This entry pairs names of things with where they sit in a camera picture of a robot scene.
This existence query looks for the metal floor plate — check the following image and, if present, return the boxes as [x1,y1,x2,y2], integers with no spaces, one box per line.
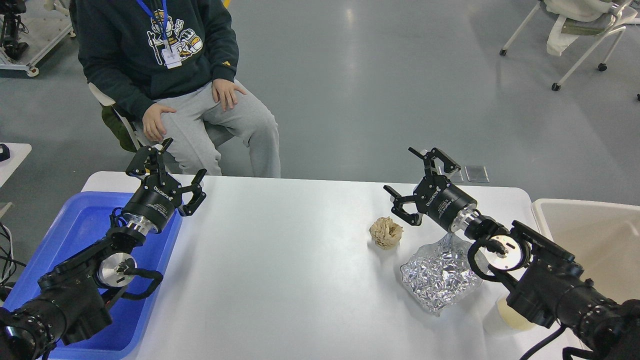
[446,165,464,183]
[464,165,490,183]

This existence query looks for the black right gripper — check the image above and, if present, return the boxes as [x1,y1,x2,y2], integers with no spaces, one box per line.
[383,146,478,233]

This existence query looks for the black cables at left edge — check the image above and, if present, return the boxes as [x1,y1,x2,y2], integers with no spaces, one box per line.
[0,222,27,301]

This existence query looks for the equipment stand top left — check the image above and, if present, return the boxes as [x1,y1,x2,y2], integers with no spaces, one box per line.
[0,0,76,77]

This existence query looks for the white side table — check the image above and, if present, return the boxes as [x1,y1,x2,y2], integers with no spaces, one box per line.
[0,142,32,187]

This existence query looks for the white chair with clothes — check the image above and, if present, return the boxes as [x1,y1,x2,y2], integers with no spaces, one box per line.
[499,0,639,92]

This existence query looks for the black object on side table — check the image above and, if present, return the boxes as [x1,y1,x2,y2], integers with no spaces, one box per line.
[0,143,11,162]

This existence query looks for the white chair under person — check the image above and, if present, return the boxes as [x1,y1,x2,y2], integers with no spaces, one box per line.
[88,82,236,153]

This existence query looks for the beige plastic bin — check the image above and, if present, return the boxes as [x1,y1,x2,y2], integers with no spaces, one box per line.
[531,198,640,303]

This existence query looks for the metal floor plate left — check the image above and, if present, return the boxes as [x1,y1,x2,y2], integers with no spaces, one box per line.
[446,165,464,183]

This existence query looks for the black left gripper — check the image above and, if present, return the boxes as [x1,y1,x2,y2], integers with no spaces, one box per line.
[121,137,207,235]

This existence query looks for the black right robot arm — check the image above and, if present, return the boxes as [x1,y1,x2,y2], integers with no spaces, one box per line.
[384,147,640,360]

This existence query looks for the crumpled aluminium foil tray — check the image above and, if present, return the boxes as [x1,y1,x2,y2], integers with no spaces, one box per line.
[399,234,483,317]

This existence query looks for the crumpled brown paper ball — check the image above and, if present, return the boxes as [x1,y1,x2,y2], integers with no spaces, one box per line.
[368,217,404,249]

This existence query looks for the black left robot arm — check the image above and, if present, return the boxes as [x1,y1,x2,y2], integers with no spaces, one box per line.
[1,137,206,360]

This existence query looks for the blue plastic bin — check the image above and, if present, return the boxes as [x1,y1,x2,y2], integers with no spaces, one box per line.
[1,187,194,360]

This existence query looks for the seated person in dark hoodie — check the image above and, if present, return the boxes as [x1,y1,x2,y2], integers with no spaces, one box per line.
[70,0,281,178]

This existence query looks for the metal floor plate right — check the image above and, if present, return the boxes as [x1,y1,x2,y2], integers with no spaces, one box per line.
[464,165,490,183]

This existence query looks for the white paper cup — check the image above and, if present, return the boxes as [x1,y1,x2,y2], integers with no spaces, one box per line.
[482,295,536,338]

